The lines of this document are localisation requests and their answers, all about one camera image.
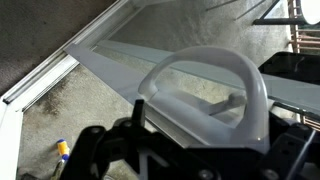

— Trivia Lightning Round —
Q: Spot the yellow blue screwdriver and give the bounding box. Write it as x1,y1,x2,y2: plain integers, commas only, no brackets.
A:
49,138,71,180

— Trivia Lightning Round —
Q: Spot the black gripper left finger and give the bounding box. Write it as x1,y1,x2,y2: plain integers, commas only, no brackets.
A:
59,99,161,180

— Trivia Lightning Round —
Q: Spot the white framed sliding glass door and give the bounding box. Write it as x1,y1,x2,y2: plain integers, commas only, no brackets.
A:
63,0,320,151

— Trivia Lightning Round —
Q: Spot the black glossy slab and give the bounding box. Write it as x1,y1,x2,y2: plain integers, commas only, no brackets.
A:
258,51,320,87

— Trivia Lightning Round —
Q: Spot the wooden balcony railing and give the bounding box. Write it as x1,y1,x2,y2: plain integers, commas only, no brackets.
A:
287,0,320,131

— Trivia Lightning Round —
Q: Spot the white loop door handle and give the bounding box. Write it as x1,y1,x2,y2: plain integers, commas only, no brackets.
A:
138,45,270,151

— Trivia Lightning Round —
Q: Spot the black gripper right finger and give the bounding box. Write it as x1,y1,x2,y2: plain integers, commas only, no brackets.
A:
259,111,320,180

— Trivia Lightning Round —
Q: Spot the round patio table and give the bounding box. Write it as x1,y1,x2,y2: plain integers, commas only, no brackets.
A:
252,0,320,27

